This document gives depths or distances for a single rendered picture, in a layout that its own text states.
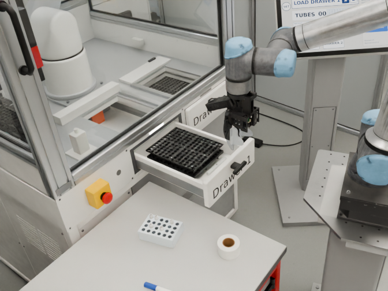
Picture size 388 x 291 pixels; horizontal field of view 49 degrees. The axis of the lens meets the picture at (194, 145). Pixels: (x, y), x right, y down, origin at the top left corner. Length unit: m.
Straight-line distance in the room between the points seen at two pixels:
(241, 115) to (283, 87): 2.13
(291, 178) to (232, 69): 1.62
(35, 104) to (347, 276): 1.26
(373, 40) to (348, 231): 0.99
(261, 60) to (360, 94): 1.96
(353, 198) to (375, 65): 1.64
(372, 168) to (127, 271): 0.77
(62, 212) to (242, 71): 0.71
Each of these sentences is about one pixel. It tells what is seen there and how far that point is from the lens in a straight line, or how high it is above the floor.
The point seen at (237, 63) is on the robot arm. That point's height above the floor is 1.30.
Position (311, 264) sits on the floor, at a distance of 2.35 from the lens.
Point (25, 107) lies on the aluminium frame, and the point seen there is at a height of 1.27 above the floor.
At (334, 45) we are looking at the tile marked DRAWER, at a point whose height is 1.00.
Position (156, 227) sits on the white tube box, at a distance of 1.43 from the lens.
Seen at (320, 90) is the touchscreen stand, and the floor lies 0.72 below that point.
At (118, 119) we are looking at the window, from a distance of 1.48.
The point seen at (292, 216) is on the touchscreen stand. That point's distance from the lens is 2.52.
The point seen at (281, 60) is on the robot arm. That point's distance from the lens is 1.18.
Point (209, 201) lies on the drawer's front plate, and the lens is 1.42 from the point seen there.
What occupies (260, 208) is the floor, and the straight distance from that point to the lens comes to 2.60.
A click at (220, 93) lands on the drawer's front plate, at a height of 0.90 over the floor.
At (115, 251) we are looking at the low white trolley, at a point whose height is 0.76.
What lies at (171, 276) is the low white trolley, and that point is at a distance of 1.34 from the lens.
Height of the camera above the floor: 1.82
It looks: 36 degrees down
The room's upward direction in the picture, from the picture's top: 6 degrees counter-clockwise
